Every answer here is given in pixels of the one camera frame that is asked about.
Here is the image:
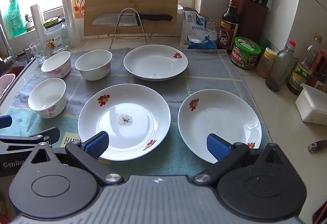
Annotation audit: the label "white blue salt bag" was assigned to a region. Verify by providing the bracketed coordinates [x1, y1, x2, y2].
[180, 8, 221, 50]

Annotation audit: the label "white floral plate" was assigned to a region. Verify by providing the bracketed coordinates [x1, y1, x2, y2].
[123, 45, 188, 81]
[78, 83, 171, 162]
[177, 89, 262, 164]

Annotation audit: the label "glass jar with lid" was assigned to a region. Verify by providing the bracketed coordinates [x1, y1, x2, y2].
[43, 18, 70, 53]

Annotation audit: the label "metal wire rack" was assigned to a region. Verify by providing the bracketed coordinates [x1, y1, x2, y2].
[109, 8, 153, 49]

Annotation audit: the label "black handled kitchen knife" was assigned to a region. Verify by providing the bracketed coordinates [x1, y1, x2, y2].
[92, 13, 174, 26]

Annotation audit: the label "red label bottle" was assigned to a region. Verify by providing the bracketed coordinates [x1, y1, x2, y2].
[307, 50, 327, 92]

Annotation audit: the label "white floral bowl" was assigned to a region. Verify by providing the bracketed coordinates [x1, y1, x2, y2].
[75, 50, 113, 81]
[41, 51, 71, 79]
[28, 77, 67, 119]

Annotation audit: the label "small green lid jar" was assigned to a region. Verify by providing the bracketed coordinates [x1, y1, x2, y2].
[258, 37, 272, 54]

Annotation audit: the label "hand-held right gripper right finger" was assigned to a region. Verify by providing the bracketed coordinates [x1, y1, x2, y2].
[192, 133, 292, 187]

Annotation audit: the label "green dish soap bottle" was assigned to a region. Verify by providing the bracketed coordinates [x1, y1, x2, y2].
[7, 0, 27, 38]

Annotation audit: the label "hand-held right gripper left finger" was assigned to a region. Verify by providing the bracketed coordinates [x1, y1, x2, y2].
[26, 131, 125, 187]

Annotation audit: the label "steel sink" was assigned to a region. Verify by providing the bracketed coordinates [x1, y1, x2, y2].
[0, 59, 30, 112]

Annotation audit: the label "metal faucet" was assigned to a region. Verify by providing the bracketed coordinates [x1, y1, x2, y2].
[0, 23, 16, 63]

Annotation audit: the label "pink basin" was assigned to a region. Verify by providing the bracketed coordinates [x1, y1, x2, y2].
[0, 73, 16, 98]

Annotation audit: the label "green lid sauce jar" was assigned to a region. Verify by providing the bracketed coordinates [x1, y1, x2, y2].
[230, 37, 261, 71]

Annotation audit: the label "grey checked cloth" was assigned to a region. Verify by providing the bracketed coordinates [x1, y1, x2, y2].
[11, 47, 271, 143]

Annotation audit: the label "binder clips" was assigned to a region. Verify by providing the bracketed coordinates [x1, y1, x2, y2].
[204, 17, 216, 31]

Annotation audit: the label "dark red knife block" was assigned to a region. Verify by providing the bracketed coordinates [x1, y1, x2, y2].
[236, 0, 269, 42]

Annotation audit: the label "clear bottle red cap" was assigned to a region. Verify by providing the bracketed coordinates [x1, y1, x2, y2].
[266, 40, 297, 92]

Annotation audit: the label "white plastic box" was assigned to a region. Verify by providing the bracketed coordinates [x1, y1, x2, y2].
[296, 83, 327, 125]

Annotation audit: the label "clear drinking glass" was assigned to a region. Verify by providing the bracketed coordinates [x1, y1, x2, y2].
[29, 39, 51, 65]

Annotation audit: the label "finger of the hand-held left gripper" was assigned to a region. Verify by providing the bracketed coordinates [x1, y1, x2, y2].
[0, 115, 13, 129]
[0, 127, 61, 147]

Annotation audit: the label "dark vinegar bottle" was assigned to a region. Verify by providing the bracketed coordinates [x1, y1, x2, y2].
[217, 0, 240, 50]

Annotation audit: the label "yellow lid spice jar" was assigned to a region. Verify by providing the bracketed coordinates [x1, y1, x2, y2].
[257, 48, 278, 79]

